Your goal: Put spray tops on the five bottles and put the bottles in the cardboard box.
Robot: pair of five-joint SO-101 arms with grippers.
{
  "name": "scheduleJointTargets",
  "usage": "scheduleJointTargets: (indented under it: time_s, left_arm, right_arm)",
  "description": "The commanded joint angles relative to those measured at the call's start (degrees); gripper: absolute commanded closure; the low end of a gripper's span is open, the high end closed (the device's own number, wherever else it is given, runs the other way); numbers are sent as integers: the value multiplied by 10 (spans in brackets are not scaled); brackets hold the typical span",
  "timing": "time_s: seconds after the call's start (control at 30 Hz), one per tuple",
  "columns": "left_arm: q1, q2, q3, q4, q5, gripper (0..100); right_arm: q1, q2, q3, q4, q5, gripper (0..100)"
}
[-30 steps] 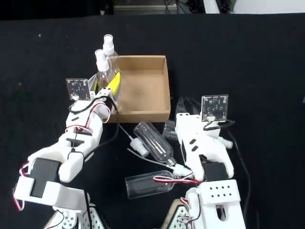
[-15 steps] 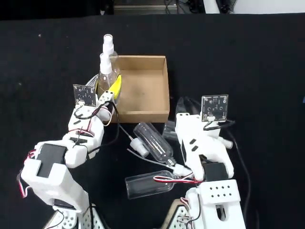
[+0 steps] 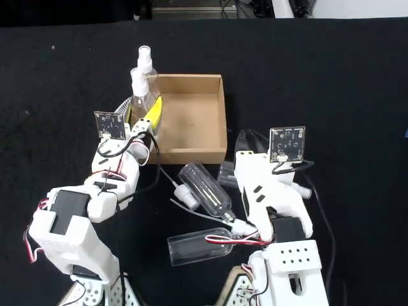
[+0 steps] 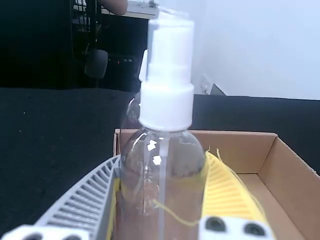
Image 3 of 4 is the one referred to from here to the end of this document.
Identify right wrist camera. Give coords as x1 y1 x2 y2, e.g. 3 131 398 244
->
268 126 306 164

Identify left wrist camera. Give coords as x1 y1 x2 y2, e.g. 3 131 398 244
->
93 110 127 140

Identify black cable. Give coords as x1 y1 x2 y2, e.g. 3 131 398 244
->
272 159 337 289
96 131 162 207

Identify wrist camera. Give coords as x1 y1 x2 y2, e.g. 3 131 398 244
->
268 126 306 164
93 110 127 140

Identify clear bottle with spray top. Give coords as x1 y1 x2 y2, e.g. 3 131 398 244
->
129 67 162 124
137 45 159 78

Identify cardboard box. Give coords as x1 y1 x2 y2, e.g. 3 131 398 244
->
145 73 228 165

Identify clear plastic bottle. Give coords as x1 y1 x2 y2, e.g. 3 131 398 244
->
166 227 236 267
178 163 237 224
217 161 238 189

